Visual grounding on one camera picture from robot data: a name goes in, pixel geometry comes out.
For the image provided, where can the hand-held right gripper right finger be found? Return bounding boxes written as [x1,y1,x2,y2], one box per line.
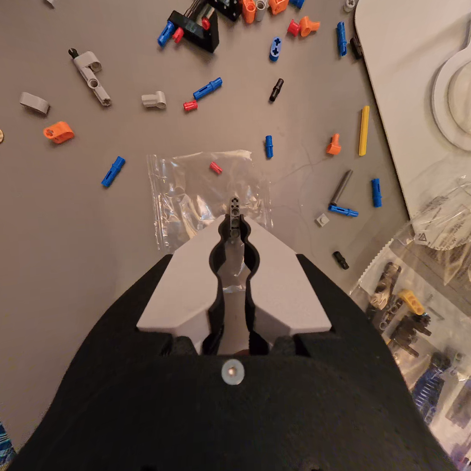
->
[240,214,332,355]

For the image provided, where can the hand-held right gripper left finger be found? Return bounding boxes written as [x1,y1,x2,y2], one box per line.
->
[136,214,232,355]

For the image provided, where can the dark grey lego angle beam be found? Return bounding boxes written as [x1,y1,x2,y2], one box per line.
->
[229,197,241,245]

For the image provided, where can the small clear plastic bag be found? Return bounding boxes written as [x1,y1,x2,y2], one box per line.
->
[146,149,274,295]

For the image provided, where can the light grey lego liftarm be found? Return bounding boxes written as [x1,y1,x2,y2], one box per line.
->
[19,92,51,116]

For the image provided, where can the black lego frame assembly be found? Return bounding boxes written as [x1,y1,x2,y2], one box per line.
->
[157,0,241,54]

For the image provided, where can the dark grey lego axle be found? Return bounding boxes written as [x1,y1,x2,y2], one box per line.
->
[329,169,354,207]

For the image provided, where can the clear bag of lego parts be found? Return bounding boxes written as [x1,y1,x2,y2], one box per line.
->
[350,235,471,471]

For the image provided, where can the yellow lego axle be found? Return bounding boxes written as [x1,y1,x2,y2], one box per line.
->
[359,105,370,157]

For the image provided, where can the small grey lego connector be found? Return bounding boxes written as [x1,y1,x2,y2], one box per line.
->
[142,91,167,110]

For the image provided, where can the clear printed plastic bag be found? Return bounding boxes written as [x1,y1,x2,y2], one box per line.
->
[408,177,471,252]

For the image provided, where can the grey connector with black pin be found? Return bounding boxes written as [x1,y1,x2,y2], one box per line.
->
[68,48,112,107]

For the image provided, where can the clear plastic dome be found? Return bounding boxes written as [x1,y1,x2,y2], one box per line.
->
[448,63,471,144]

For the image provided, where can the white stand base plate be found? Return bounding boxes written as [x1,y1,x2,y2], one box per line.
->
[354,0,471,221]

